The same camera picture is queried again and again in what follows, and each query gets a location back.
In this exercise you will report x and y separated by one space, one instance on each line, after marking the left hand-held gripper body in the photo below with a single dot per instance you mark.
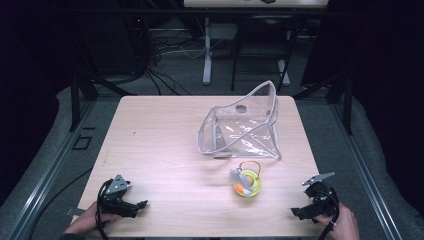
115 191

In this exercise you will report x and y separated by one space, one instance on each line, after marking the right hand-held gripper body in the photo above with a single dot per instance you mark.
321 196

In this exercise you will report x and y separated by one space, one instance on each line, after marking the person's right hand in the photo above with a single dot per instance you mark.
343 225

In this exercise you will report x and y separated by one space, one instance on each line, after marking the person's left hand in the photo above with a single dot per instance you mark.
87 220

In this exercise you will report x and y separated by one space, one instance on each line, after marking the grey flat strip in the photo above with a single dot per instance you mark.
75 211

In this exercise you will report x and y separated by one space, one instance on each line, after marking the clear plastic zipper bag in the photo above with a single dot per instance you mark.
243 126

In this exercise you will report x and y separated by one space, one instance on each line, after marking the black metal stand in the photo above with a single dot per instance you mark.
78 93
340 93

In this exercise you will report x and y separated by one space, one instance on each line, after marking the white desk with metal legs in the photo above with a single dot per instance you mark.
207 50

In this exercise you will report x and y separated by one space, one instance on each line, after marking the black chair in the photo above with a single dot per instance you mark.
263 36

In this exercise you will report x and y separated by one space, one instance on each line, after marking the aluminium floor rail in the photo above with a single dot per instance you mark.
43 173
366 173

